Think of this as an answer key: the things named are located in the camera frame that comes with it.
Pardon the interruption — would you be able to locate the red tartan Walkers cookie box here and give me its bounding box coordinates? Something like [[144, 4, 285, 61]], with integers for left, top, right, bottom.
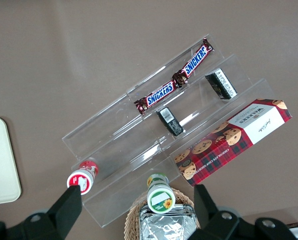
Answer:
[[173, 98, 294, 188]]

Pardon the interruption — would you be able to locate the green sunflower lidded cup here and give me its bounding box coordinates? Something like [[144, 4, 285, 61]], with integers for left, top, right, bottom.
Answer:
[[146, 173, 176, 215]]

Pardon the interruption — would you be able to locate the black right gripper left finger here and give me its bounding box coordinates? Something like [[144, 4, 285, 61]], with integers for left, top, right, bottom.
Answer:
[[0, 185, 84, 240]]

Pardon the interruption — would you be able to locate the black box with barcode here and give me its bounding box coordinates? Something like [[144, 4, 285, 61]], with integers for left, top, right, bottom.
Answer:
[[155, 106, 184, 137]]

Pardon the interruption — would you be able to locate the light wicker basket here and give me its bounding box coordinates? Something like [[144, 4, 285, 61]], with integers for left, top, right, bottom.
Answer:
[[123, 188, 202, 240]]

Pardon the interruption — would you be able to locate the cream plastic tray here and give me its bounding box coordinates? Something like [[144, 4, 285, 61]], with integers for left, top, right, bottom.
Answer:
[[0, 116, 22, 206]]

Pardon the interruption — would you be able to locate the clear acrylic tiered shelf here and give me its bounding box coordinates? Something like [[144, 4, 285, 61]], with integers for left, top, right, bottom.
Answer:
[[61, 33, 276, 228]]

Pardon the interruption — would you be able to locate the red lidded cup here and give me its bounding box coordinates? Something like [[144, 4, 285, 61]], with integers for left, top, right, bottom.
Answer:
[[66, 159, 99, 196]]

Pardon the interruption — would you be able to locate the aluminium foil tray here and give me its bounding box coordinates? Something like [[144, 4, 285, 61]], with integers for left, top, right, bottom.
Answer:
[[138, 203, 196, 218], [139, 212, 197, 240]]

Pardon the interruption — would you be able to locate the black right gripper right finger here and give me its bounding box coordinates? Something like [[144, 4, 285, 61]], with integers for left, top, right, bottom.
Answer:
[[188, 184, 298, 240]]

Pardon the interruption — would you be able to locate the Snickers chocolate bar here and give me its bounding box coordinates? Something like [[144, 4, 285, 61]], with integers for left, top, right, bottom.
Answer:
[[172, 37, 215, 87], [134, 79, 176, 115]]

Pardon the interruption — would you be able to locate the black box white text label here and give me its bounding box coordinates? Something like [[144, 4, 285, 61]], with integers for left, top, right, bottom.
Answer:
[[205, 67, 238, 101]]

